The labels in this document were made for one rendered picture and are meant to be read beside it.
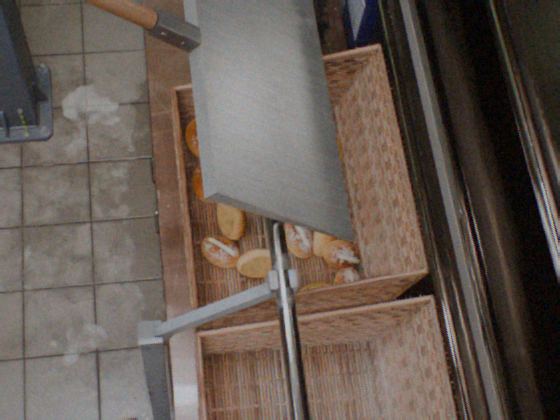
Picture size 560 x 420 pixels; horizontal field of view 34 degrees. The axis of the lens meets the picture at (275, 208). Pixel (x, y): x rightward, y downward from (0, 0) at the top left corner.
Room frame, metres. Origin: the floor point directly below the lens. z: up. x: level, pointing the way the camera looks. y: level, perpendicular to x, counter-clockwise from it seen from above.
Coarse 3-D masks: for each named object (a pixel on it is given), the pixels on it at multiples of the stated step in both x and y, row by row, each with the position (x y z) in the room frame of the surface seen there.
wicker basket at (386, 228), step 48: (384, 48) 1.22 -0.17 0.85; (192, 96) 1.10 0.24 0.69; (336, 96) 1.20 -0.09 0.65; (384, 96) 1.11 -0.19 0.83; (384, 144) 1.01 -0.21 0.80; (192, 192) 0.90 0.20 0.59; (384, 192) 0.92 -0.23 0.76; (192, 240) 0.79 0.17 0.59; (240, 240) 0.81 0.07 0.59; (384, 240) 0.82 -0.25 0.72; (192, 288) 0.62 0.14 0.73; (240, 288) 0.69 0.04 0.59; (336, 288) 0.66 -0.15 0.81; (384, 288) 0.69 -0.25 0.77
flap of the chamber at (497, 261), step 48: (432, 0) 0.92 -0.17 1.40; (480, 0) 0.95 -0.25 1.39; (480, 48) 0.86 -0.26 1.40; (480, 96) 0.77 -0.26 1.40; (432, 144) 0.68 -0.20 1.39; (480, 144) 0.69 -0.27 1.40; (480, 192) 0.61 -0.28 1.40; (528, 192) 0.63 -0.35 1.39; (480, 240) 0.54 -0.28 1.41; (528, 240) 0.56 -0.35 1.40; (528, 288) 0.48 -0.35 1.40; (480, 336) 0.40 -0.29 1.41; (528, 336) 0.42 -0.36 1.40; (528, 384) 0.35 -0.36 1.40
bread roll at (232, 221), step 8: (224, 208) 0.86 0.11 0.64; (232, 208) 0.85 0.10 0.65; (224, 216) 0.84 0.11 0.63; (232, 216) 0.84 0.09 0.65; (240, 216) 0.84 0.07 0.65; (224, 224) 0.82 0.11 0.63; (232, 224) 0.82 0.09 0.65; (240, 224) 0.82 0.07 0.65; (224, 232) 0.81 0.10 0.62; (232, 232) 0.80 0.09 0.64; (240, 232) 0.81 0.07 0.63
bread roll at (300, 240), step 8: (288, 224) 0.85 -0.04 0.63; (288, 232) 0.83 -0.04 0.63; (296, 232) 0.83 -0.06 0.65; (304, 232) 0.83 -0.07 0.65; (288, 240) 0.82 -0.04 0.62; (296, 240) 0.81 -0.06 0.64; (304, 240) 0.82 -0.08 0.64; (312, 240) 0.82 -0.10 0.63; (288, 248) 0.80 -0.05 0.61; (296, 248) 0.80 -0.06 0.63; (304, 248) 0.80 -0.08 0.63; (312, 248) 0.81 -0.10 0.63; (304, 256) 0.79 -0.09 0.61
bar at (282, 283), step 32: (288, 256) 0.56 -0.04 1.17; (256, 288) 0.51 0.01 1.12; (288, 288) 0.50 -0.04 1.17; (160, 320) 0.47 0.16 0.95; (192, 320) 0.47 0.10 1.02; (288, 320) 0.45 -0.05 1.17; (160, 352) 0.43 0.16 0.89; (288, 352) 0.40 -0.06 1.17; (160, 384) 0.43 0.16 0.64; (288, 384) 0.35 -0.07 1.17; (160, 416) 0.43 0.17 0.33
